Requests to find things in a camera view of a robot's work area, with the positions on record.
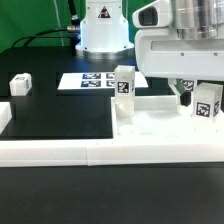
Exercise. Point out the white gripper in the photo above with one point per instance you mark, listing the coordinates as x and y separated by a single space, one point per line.
160 53

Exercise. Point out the white square tabletop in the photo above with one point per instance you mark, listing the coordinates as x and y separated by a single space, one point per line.
157 116

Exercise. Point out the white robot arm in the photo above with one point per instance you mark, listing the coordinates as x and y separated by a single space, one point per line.
105 31

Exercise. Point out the white marker sheet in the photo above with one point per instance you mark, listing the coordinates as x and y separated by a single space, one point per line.
92 80

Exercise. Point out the white U-shaped fence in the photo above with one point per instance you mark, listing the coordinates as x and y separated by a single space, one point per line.
112 151

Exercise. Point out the metal cable connector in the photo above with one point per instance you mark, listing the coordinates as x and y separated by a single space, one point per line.
73 29

